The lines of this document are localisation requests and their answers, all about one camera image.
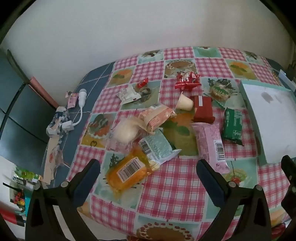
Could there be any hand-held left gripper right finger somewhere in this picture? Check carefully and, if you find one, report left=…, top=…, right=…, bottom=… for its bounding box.
left=196, top=159, right=272, bottom=241

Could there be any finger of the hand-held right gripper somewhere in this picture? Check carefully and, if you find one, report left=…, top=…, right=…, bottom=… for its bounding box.
left=281, top=155, right=296, bottom=186
left=281, top=185, right=296, bottom=222

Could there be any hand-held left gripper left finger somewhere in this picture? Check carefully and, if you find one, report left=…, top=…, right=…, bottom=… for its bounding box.
left=24, top=158, right=101, bottom=241

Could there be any pink snack packet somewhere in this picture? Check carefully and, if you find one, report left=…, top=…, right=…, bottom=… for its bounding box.
left=191, top=123, right=230, bottom=174

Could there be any orange cake packet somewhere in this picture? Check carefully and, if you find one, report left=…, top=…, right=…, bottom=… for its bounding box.
left=105, top=148, right=160, bottom=194

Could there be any white box with teal rim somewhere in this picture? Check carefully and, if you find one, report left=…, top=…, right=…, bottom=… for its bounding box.
left=238, top=80, right=296, bottom=165

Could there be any light blue snack packet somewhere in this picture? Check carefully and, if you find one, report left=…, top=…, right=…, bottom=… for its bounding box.
left=138, top=128, right=182, bottom=165

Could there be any clear packet with white bun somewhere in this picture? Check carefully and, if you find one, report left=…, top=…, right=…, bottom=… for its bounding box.
left=109, top=117, right=148, bottom=153

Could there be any green snack packet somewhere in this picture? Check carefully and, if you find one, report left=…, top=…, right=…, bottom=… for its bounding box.
left=222, top=107, right=245, bottom=146

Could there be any dark red snack packet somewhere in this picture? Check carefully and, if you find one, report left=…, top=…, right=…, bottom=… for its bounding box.
left=191, top=95, right=215, bottom=124

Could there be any pink and orange wafer packet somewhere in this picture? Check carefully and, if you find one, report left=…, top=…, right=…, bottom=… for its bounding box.
left=138, top=104, right=177, bottom=133

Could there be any cream jelly cup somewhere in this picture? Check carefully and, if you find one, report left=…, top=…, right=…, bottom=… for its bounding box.
left=175, top=91, right=194, bottom=111

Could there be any small white snack packet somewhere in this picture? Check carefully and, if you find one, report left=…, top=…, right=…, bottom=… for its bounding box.
left=116, top=85, right=142, bottom=105

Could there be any red candy packet with figure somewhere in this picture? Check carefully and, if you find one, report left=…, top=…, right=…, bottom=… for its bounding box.
left=174, top=71, right=201, bottom=92

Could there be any small red candy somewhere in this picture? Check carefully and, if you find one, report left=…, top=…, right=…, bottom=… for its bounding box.
left=135, top=78, right=149, bottom=89

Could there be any pink checked printed tablecloth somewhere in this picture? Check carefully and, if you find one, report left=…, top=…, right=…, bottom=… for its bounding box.
left=66, top=46, right=296, bottom=241

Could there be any white and pink paper bag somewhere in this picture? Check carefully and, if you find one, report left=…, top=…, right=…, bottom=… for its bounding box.
left=43, top=136, right=64, bottom=184

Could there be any green and yellow packet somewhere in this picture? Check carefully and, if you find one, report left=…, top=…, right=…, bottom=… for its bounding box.
left=14, top=168, right=43, bottom=186

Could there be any crumpled blue and white wrapper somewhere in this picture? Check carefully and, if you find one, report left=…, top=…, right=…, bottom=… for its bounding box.
left=46, top=106, right=70, bottom=137

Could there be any colourful toy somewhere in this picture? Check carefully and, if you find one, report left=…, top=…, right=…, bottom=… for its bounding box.
left=10, top=190, right=26, bottom=212

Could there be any red object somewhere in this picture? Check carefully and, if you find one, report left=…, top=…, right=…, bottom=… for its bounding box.
left=0, top=206, right=25, bottom=226

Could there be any small pink packet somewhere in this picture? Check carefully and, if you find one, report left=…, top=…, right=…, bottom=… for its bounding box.
left=65, top=91, right=78, bottom=109

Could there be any dark cabinet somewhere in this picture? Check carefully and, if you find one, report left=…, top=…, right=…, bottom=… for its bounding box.
left=0, top=49, right=58, bottom=169

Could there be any pink board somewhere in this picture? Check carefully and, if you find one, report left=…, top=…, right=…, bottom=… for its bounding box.
left=29, top=76, right=58, bottom=109

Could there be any white charger cable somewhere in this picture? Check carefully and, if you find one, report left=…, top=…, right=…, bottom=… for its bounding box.
left=69, top=105, right=84, bottom=127

